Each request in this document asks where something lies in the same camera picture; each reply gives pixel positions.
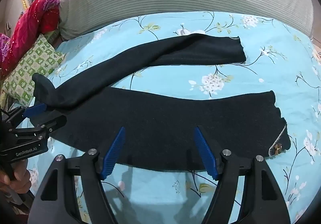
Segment black pants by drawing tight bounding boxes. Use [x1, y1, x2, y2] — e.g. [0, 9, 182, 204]
[32, 34, 292, 172]

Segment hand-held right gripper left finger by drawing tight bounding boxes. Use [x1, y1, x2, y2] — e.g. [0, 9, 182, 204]
[27, 127, 126, 224]

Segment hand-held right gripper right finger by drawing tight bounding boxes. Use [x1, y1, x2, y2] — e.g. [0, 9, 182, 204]
[194, 126, 293, 224]

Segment green patterned pillow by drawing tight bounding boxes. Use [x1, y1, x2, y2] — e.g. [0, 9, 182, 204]
[1, 34, 66, 107]

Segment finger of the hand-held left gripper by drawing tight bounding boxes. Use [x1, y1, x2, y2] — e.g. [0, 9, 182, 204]
[5, 103, 48, 124]
[14, 115, 67, 140]

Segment blue floral bedsheet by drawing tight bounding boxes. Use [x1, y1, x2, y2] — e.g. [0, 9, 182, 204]
[27, 10, 321, 224]

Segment red sequined cloth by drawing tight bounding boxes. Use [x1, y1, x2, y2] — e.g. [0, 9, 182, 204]
[0, 0, 61, 79]

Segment person's left hand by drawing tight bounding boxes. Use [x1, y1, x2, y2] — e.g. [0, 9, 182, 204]
[0, 159, 32, 194]

